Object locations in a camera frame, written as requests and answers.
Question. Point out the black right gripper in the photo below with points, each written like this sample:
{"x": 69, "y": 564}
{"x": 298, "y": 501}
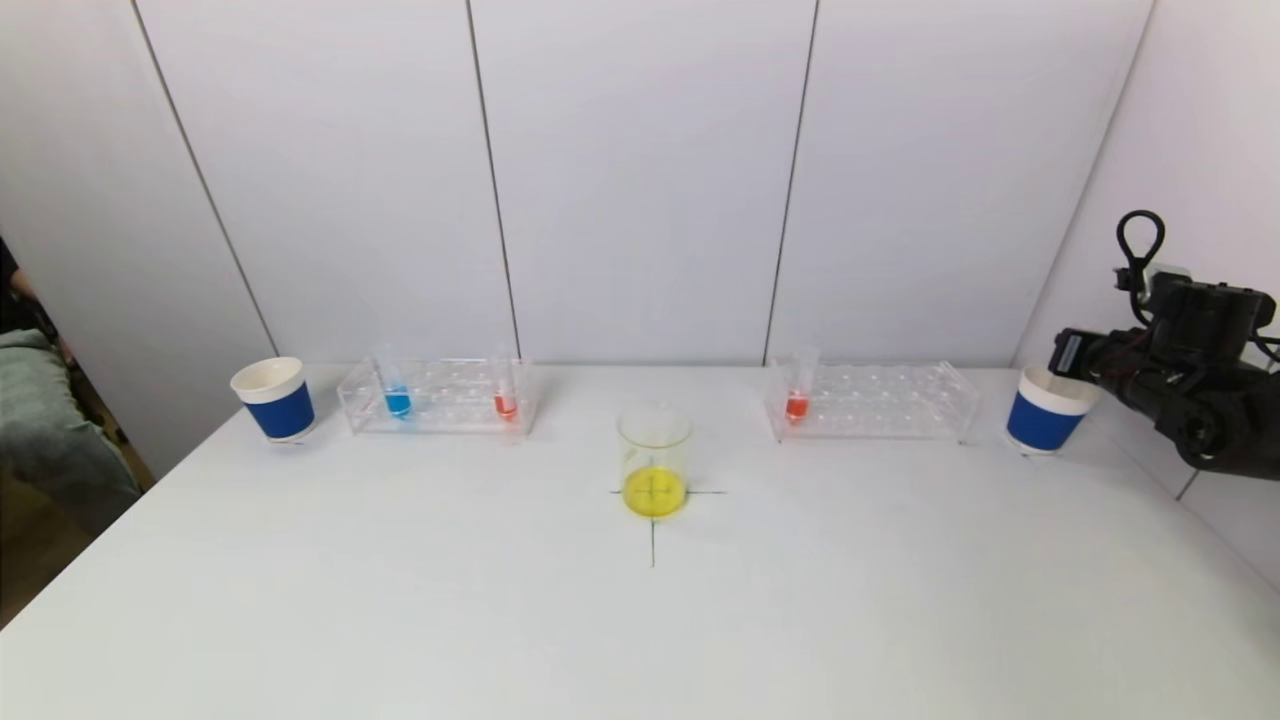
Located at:
{"x": 1066, "y": 353}

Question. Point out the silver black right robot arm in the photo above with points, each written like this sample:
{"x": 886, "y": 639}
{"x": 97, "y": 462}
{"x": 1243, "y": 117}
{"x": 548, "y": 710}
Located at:
{"x": 1230, "y": 420}

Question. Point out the clear acrylic test tube rack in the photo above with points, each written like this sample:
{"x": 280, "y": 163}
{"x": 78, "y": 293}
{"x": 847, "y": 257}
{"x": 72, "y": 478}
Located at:
{"x": 880, "y": 405}
{"x": 450, "y": 400}

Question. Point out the test tube with red liquid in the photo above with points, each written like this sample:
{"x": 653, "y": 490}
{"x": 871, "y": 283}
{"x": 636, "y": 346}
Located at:
{"x": 506, "y": 405}
{"x": 796, "y": 407}

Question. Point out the clear glass beaker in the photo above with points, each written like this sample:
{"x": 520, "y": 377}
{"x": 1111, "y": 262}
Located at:
{"x": 655, "y": 480}

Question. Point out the test tube with blue liquid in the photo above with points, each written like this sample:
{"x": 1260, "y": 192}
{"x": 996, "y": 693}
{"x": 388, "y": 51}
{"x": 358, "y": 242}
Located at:
{"x": 398, "y": 402}

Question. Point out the blue white paper cup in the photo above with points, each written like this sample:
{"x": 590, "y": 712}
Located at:
{"x": 1040, "y": 422}
{"x": 283, "y": 415}

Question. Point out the person in grey trousers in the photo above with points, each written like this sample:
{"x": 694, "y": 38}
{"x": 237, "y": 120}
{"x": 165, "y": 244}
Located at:
{"x": 50, "y": 430}

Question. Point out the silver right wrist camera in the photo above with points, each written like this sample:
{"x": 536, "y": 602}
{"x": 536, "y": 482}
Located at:
{"x": 1168, "y": 277}

